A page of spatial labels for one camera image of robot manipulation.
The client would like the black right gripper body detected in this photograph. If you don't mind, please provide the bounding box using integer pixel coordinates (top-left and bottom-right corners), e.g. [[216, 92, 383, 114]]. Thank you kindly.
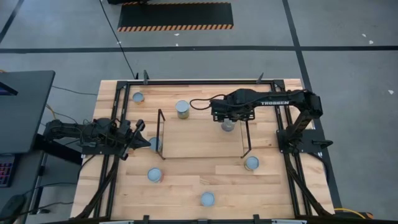
[[210, 98, 256, 123]]

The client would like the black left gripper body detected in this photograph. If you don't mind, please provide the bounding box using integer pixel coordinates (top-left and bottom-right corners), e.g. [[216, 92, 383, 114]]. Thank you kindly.
[[115, 119, 146, 161]]

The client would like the can with blue label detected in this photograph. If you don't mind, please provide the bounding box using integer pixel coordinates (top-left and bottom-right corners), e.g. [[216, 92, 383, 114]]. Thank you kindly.
[[221, 119, 236, 133]]

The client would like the light green and red can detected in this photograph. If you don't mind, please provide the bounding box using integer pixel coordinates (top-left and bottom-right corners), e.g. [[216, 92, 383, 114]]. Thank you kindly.
[[148, 137, 162, 153]]

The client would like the red and cream fruit can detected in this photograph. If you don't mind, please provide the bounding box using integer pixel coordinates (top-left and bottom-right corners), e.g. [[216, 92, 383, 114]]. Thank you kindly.
[[147, 167, 164, 184]]

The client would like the tall carrots can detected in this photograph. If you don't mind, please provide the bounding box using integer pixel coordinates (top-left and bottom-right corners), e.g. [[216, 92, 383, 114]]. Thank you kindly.
[[175, 100, 190, 120]]

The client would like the dark green labelled can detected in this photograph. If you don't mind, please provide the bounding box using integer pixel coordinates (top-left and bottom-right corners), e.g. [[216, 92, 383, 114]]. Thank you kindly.
[[244, 156, 260, 172]]

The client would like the small can with orange label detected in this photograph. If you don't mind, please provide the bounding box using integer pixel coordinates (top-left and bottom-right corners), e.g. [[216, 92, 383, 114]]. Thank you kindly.
[[132, 91, 146, 105]]

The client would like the salmon can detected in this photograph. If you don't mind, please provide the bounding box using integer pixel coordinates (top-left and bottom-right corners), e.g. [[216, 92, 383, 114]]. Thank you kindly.
[[200, 191, 216, 208]]

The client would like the black desk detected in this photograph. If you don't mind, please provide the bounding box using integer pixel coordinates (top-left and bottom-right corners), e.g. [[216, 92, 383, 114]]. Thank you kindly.
[[0, 70, 56, 155]]

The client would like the black hazard-striped floor mat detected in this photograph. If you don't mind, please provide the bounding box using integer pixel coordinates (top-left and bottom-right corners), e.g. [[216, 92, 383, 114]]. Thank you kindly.
[[116, 1, 234, 33]]

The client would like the backlit keyboard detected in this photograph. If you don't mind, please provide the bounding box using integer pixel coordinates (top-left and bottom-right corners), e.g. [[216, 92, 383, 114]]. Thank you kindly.
[[0, 154, 17, 189]]

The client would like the black computer mouse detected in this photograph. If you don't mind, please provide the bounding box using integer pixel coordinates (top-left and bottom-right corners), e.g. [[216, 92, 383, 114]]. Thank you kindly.
[[0, 194, 27, 223]]

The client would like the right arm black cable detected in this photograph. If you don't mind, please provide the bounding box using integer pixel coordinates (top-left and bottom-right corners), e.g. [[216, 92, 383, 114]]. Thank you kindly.
[[189, 93, 231, 111]]

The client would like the black aluminium table frame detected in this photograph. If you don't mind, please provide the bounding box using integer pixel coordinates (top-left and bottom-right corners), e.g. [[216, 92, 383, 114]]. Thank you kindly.
[[74, 70, 335, 224]]

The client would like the thin black floor cable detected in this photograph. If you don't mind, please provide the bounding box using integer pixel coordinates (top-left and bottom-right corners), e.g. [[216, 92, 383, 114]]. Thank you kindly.
[[51, 85, 99, 96]]

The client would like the long black floor cable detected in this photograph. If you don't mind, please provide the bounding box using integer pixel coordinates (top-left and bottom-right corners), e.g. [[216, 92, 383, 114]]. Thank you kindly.
[[98, 0, 138, 80]]

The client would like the yellow floor cable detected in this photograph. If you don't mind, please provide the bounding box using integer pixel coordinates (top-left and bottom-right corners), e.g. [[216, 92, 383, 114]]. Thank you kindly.
[[333, 207, 374, 220]]

